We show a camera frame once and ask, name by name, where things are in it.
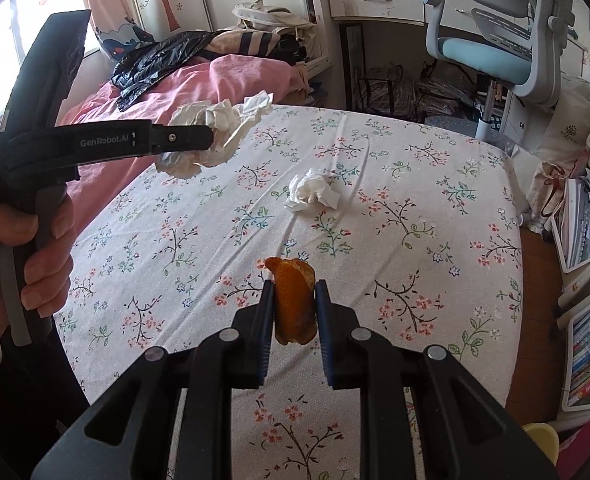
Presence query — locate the striped cloth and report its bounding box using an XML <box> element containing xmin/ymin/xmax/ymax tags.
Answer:
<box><xmin>205</xmin><ymin>29</ymin><xmax>288</xmax><ymax>58</ymax></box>

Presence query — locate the dark framed board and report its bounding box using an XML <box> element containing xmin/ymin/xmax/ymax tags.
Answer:
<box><xmin>341</xmin><ymin>22</ymin><xmax>367</xmax><ymax>109</ymax></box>

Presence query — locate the large white paper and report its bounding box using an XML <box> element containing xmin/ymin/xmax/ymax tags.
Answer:
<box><xmin>155</xmin><ymin>91</ymin><xmax>275</xmax><ymax>179</ymax></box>

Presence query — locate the white drawer cabinet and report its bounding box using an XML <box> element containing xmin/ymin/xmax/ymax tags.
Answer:
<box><xmin>502</xmin><ymin>92</ymin><xmax>532</xmax><ymax>147</ymax></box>

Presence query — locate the person's left hand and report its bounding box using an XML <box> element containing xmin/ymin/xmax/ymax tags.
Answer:
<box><xmin>0</xmin><ymin>192</ymin><xmax>74</xmax><ymax>361</ymax></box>

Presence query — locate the crumpled white tissue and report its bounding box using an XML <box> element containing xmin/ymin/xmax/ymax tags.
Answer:
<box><xmin>283</xmin><ymin>167</ymin><xmax>341</xmax><ymax>212</ymax></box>

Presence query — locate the stack of notebooks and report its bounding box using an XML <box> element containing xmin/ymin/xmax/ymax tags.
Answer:
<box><xmin>555</xmin><ymin>175</ymin><xmax>590</xmax><ymax>272</ymax></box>

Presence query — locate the blue and white cushion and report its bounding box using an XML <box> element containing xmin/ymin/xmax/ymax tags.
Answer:
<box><xmin>96</xmin><ymin>22</ymin><xmax>153</xmax><ymax>58</ymax></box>

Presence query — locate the pink blanket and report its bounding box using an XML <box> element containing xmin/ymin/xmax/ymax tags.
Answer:
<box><xmin>58</xmin><ymin>55</ymin><xmax>308</xmax><ymax>221</ymax></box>

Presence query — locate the grey and blue office chair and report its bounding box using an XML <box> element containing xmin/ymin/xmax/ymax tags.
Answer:
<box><xmin>410</xmin><ymin>0</ymin><xmax>583</xmax><ymax>143</ymax></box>

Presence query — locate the plastic wrapped bundle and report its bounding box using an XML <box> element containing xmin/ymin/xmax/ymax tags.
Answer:
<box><xmin>355</xmin><ymin>62</ymin><xmax>482</xmax><ymax>122</ymax></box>

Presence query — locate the white tote bag tree print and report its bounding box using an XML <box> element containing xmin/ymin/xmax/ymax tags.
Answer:
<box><xmin>527</xmin><ymin>85</ymin><xmax>590</xmax><ymax>231</ymax></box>

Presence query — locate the yellow cup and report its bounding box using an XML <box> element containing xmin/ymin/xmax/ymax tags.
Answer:
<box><xmin>521</xmin><ymin>422</ymin><xmax>562</xmax><ymax>467</ymax></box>

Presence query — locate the large orange peel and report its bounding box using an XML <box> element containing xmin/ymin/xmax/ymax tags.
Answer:
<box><xmin>265</xmin><ymin>256</ymin><xmax>318</xmax><ymax>346</ymax></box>

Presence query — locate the floral bed sheet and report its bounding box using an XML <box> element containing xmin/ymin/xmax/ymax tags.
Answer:
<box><xmin>55</xmin><ymin>105</ymin><xmax>526</xmax><ymax>480</ymax></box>

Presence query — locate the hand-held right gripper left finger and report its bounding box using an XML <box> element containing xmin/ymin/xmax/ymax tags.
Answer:
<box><xmin>30</xmin><ymin>280</ymin><xmax>276</xmax><ymax>480</ymax></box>

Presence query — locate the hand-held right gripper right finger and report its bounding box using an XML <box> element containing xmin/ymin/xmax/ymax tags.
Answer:
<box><xmin>315</xmin><ymin>279</ymin><xmax>560</xmax><ymax>480</ymax></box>

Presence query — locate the window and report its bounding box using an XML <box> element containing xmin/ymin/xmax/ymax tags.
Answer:
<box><xmin>0</xmin><ymin>0</ymin><xmax>101</xmax><ymax>136</ymax></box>

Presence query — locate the white cloth bag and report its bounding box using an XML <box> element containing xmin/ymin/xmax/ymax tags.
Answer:
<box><xmin>232</xmin><ymin>2</ymin><xmax>318</xmax><ymax>41</ymax></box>

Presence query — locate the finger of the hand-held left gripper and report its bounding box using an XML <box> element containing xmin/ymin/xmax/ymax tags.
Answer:
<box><xmin>147</xmin><ymin>121</ymin><xmax>215</xmax><ymax>154</ymax></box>

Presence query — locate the black plastic bag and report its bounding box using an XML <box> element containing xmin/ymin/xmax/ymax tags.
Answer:
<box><xmin>111</xmin><ymin>30</ymin><xmax>221</xmax><ymax>113</ymax></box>

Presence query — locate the dark clothes pile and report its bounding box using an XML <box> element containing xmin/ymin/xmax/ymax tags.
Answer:
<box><xmin>265</xmin><ymin>35</ymin><xmax>308</xmax><ymax>67</ymax></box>

